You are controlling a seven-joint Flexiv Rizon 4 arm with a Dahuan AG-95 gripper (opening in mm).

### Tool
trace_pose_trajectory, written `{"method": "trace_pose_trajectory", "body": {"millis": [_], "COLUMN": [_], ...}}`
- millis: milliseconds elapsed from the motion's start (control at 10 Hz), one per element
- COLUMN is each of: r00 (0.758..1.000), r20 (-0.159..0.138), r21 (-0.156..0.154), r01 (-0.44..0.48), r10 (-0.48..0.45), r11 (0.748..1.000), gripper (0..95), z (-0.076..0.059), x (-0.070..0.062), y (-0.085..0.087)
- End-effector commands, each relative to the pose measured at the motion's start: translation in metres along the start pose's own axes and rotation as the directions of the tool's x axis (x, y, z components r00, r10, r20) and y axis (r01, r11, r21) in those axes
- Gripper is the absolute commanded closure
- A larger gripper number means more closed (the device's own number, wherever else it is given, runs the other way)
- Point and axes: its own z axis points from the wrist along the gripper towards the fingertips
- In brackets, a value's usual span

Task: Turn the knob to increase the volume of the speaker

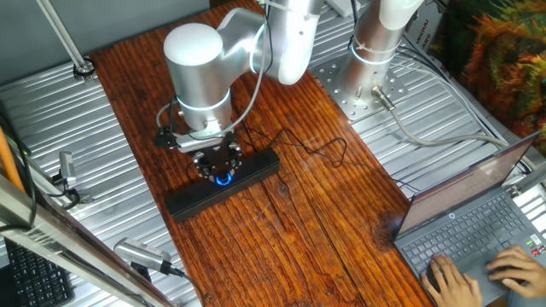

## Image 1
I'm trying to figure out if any silver metal pole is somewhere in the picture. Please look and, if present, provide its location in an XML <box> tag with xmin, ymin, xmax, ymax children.
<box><xmin>35</xmin><ymin>0</ymin><xmax>97</xmax><ymax>83</ymax></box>

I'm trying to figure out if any silver robot mounting plate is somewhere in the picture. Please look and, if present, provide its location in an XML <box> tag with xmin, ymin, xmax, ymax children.
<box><xmin>310</xmin><ymin>55</ymin><xmax>410</xmax><ymax>123</ymax></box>

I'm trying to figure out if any grey cable with metal plug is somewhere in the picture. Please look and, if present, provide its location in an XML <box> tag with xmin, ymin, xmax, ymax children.
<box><xmin>370</xmin><ymin>84</ymin><xmax>513</xmax><ymax>149</ymax></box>

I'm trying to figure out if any printed cardboard box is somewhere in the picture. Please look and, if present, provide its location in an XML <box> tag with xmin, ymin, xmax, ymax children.
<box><xmin>402</xmin><ymin>0</ymin><xmax>449</xmax><ymax>59</ymax></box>

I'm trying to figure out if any orange pole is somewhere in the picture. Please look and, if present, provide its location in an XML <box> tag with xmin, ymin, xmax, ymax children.
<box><xmin>0</xmin><ymin>126</ymin><xmax>26</xmax><ymax>194</ymax></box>

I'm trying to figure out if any black speaker bar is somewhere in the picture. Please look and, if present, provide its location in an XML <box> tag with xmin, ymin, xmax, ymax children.
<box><xmin>164</xmin><ymin>147</ymin><xmax>282</xmax><ymax>223</ymax></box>

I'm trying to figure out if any white plastic box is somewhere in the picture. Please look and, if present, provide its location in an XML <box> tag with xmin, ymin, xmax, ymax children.
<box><xmin>326</xmin><ymin>0</ymin><xmax>363</xmax><ymax>19</ymax></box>

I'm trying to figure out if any person's left hand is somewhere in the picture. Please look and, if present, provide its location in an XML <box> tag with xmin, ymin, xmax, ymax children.
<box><xmin>420</xmin><ymin>254</ymin><xmax>483</xmax><ymax>307</ymax></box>

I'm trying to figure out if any person's right hand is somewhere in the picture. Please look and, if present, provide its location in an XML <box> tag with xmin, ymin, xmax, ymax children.
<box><xmin>485</xmin><ymin>245</ymin><xmax>546</xmax><ymax>299</ymax></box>

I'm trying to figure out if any round speaker volume knob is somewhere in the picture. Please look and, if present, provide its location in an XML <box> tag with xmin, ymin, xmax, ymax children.
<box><xmin>214</xmin><ymin>172</ymin><xmax>235</xmax><ymax>188</ymax></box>

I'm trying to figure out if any black depth camera cable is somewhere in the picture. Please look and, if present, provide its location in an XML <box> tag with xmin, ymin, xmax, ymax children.
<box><xmin>160</xmin><ymin>262</ymin><xmax>208</xmax><ymax>307</ymax></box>

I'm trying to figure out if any grey-blue trouser leg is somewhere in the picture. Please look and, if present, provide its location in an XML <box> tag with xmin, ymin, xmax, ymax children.
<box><xmin>505</xmin><ymin>294</ymin><xmax>546</xmax><ymax>307</ymax></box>

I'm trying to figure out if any small grey bracket camera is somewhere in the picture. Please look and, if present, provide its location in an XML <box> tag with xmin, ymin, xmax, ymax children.
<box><xmin>58</xmin><ymin>151</ymin><xmax>78</xmax><ymax>188</ymax></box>

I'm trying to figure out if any thin black speaker cable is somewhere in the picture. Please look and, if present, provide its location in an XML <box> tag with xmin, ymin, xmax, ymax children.
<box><xmin>185</xmin><ymin>91</ymin><xmax>423</xmax><ymax>195</ymax></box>

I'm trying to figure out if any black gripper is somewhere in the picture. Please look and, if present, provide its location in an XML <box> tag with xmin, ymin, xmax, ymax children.
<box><xmin>192</xmin><ymin>132</ymin><xmax>244</xmax><ymax>182</ymax></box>

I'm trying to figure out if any black computer keyboard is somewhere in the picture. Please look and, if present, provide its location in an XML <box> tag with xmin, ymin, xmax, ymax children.
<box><xmin>3</xmin><ymin>238</ymin><xmax>76</xmax><ymax>307</ymax></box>

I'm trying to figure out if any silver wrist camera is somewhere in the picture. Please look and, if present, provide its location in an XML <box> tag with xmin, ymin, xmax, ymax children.
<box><xmin>173</xmin><ymin>132</ymin><xmax>226</xmax><ymax>154</ymax></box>

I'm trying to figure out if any colourful patterned fabric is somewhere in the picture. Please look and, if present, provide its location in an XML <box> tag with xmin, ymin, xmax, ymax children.
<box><xmin>428</xmin><ymin>0</ymin><xmax>546</xmax><ymax>157</ymax></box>

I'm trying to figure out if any dark grey laptop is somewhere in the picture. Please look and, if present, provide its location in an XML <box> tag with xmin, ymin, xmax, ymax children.
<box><xmin>392</xmin><ymin>131</ymin><xmax>546</xmax><ymax>306</ymax></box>

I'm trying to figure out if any aluminium frame bar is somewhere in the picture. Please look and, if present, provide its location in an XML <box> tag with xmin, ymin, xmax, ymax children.
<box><xmin>0</xmin><ymin>173</ymin><xmax>174</xmax><ymax>307</ymax></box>

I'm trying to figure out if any silver white depth camera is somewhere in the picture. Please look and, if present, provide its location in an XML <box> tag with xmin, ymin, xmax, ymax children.
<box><xmin>113</xmin><ymin>237</ymin><xmax>174</xmax><ymax>276</ymax></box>

